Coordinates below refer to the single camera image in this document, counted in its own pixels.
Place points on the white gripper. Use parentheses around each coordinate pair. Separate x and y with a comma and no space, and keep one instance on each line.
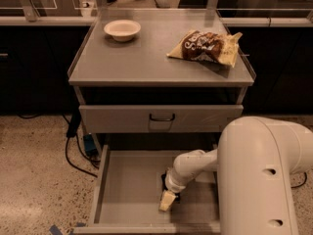
(171,184)

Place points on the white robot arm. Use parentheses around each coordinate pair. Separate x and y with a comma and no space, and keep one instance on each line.
(254,160)

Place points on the open middle drawer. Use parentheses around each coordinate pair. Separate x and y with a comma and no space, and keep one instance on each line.
(127,195)

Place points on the closed top drawer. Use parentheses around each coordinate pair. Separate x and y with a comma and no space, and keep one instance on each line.
(135,118)

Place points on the grey drawer cabinet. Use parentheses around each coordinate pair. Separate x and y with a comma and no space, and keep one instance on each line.
(139,72)

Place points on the blue power adapter box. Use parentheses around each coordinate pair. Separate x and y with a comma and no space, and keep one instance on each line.
(89,145)

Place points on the yellow brown chip bag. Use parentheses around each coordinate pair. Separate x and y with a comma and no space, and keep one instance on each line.
(208,47)

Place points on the white paper bowl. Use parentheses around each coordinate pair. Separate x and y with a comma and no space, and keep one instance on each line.
(122,30)

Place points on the black drawer handle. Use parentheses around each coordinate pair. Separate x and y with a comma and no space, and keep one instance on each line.
(162,119)

